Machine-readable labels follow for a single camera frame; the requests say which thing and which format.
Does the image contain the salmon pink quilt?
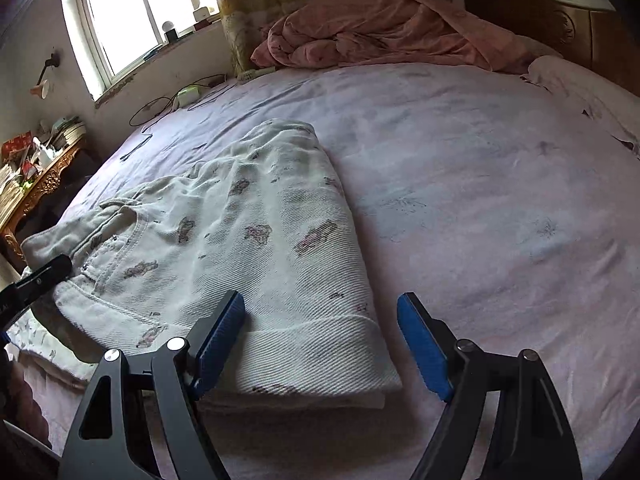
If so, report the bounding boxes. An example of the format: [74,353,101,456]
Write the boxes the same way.
[250,0,561,73]

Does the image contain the white comb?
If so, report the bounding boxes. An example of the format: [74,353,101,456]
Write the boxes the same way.
[237,66,276,82]

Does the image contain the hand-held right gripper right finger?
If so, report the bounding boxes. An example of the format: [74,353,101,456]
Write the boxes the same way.
[397,292,583,480]

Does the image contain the pile of books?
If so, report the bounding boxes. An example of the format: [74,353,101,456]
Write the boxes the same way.
[0,117,88,226]

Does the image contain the wooden headboard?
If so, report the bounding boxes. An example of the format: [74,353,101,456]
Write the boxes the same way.
[450,0,640,96]

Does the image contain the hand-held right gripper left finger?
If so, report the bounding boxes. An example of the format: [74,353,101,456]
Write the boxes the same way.
[59,291,246,480]

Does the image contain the white charger with black cables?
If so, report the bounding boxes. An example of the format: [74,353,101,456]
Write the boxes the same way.
[129,75,226,128]

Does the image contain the wall lamp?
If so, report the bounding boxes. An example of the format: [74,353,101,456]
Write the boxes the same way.
[29,50,62,98]

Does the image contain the carved wooden desk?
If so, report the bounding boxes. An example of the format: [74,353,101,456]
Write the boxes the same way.
[0,140,88,271]

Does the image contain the pink bed sheet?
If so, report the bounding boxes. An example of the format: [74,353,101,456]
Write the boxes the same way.
[10,60,640,480]

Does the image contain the white printed pants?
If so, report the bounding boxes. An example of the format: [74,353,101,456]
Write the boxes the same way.
[10,119,403,408]

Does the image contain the pale pink pillow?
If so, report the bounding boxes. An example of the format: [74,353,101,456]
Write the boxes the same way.
[520,55,640,156]

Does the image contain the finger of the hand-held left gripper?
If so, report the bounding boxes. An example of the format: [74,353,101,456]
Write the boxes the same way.
[0,255,73,331]

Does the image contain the yellow patterned curtain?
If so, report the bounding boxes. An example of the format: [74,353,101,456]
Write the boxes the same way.
[215,0,391,73]

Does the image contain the window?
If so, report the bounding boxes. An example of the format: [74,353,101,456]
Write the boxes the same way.
[60,0,226,101]

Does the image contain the short black cable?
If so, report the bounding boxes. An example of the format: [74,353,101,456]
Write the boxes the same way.
[120,132,153,161]

